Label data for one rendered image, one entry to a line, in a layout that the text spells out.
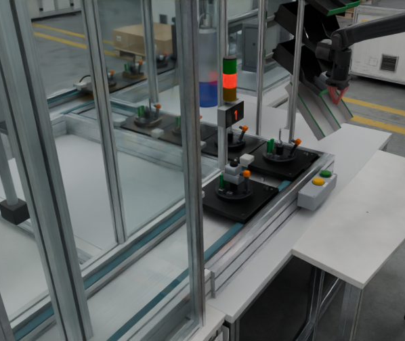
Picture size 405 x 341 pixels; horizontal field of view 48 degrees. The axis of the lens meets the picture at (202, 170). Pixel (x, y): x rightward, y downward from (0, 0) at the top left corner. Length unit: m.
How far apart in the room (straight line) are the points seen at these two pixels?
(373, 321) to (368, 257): 1.05
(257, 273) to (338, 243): 0.33
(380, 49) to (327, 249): 4.59
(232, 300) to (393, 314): 1.45
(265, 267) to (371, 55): 4.80
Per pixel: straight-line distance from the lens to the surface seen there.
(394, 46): 5.95
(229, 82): 1.67
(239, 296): 1.42
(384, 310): 2.72
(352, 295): 1.60
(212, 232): 1.56
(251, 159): 1.87
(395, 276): 2.95
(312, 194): 1.71
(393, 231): 1.77
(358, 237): 1.70
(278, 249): 1.59
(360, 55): 6.14
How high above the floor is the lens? 1.85
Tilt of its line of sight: 29 degrees down
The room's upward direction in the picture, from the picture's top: 2 degrees counter-clockwise
